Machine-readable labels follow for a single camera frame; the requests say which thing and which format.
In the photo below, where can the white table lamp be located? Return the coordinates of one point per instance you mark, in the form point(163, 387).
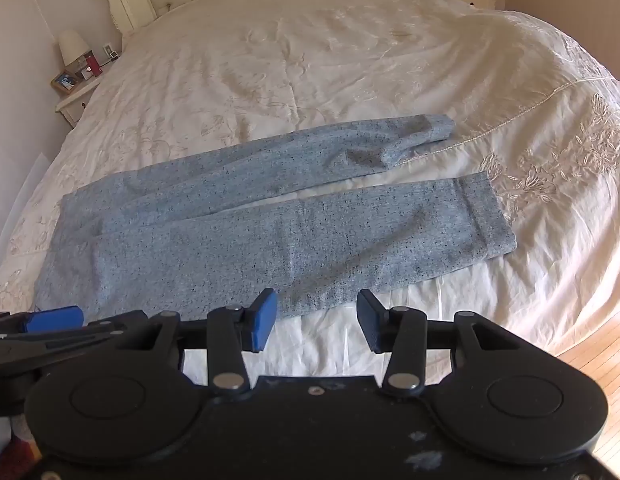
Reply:
point(71, 45)

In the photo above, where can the small red box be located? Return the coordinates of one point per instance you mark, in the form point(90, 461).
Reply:
point(91, 66)

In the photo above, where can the cream embroidered bedspread bed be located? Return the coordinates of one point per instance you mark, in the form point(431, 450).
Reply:
point(310, 70)

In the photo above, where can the wooden photo frame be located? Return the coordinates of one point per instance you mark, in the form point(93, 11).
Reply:
point(63, 81)

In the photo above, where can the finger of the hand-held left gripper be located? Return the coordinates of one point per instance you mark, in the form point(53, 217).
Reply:
point(54, 317)

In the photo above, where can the cream nightstand with lamp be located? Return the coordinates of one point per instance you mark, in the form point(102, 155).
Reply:
point(77, 102)

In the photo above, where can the dark red cloth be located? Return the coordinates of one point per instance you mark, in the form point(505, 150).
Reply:
point(14, 460)

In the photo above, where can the white wall outlet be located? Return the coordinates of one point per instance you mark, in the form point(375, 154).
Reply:
point(110, 50)

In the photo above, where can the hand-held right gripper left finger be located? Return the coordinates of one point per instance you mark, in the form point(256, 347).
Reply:
point(262, 322)

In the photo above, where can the light blue speckled pants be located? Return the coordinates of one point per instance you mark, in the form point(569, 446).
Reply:
point(239, 250)

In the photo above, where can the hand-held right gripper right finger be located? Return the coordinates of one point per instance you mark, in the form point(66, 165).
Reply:
point(371, 322)

